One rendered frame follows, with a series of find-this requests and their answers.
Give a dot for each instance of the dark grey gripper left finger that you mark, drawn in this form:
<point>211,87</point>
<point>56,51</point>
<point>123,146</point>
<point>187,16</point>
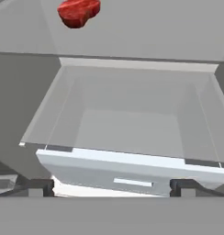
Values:
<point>40,187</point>

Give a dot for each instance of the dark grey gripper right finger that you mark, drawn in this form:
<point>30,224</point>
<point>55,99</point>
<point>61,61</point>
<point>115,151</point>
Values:
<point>180,187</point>

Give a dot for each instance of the clear fridge drawer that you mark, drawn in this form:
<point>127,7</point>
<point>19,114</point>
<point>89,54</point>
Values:
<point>132,134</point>

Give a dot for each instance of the grey fridge shelf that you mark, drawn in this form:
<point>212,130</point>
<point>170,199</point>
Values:
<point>117,33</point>

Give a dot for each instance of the red raw steak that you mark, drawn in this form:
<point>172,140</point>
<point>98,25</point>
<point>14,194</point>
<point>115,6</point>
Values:
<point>78,12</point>

